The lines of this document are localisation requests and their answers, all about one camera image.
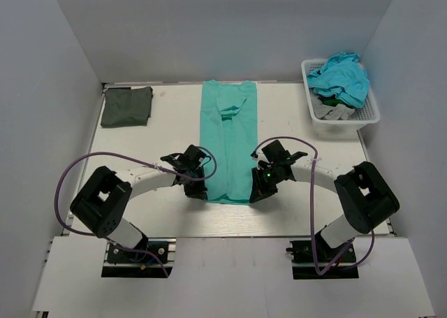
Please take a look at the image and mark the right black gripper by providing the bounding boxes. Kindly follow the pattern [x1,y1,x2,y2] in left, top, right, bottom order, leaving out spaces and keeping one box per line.
[251,164,283,203]

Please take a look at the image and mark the teal t shirt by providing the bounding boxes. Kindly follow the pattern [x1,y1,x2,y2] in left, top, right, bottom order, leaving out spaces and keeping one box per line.
[200,80,258,205]

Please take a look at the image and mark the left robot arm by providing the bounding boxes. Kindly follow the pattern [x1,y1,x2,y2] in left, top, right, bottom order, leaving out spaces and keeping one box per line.
[70,166,207,261]

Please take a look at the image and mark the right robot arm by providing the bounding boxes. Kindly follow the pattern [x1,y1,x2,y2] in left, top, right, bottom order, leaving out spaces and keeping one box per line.
[249,160,400,261]

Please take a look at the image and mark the grey cloth in basket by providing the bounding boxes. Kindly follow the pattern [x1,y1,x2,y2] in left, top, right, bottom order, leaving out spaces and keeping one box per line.
[311,96,355,120]

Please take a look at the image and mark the green cloth in basket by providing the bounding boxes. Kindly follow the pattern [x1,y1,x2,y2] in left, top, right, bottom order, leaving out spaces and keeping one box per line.
[321,97,345,107]

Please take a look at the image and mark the folded dark green t shirt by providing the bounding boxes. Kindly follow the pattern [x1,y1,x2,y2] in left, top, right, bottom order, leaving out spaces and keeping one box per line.
[101,87,153,129]

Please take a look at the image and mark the white plastic basket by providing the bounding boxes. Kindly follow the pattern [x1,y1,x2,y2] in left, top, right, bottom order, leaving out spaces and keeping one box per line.
[301,59,380,130]

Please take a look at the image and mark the light blue t shirt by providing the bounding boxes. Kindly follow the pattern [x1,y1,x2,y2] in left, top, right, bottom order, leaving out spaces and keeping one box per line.
[307,52,369,109]

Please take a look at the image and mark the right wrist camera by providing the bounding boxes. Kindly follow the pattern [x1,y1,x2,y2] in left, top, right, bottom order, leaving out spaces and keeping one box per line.
[251,140,308,170]

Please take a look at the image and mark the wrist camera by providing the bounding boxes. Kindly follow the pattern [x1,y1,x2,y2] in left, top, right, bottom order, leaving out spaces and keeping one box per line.
[160,145,209,177]
[251,140,308,170]

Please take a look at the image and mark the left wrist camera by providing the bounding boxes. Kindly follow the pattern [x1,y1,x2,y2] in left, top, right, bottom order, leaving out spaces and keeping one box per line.
[160,145,209,177]

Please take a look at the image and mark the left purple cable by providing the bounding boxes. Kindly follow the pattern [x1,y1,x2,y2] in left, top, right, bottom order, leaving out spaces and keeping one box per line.
[54,151,218,277]

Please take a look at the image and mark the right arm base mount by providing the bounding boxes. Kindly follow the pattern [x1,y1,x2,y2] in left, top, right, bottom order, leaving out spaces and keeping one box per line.
[284,239,360,280]

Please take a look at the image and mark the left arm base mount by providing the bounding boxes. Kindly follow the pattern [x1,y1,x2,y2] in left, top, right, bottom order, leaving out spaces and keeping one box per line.
[101,238,176,279]

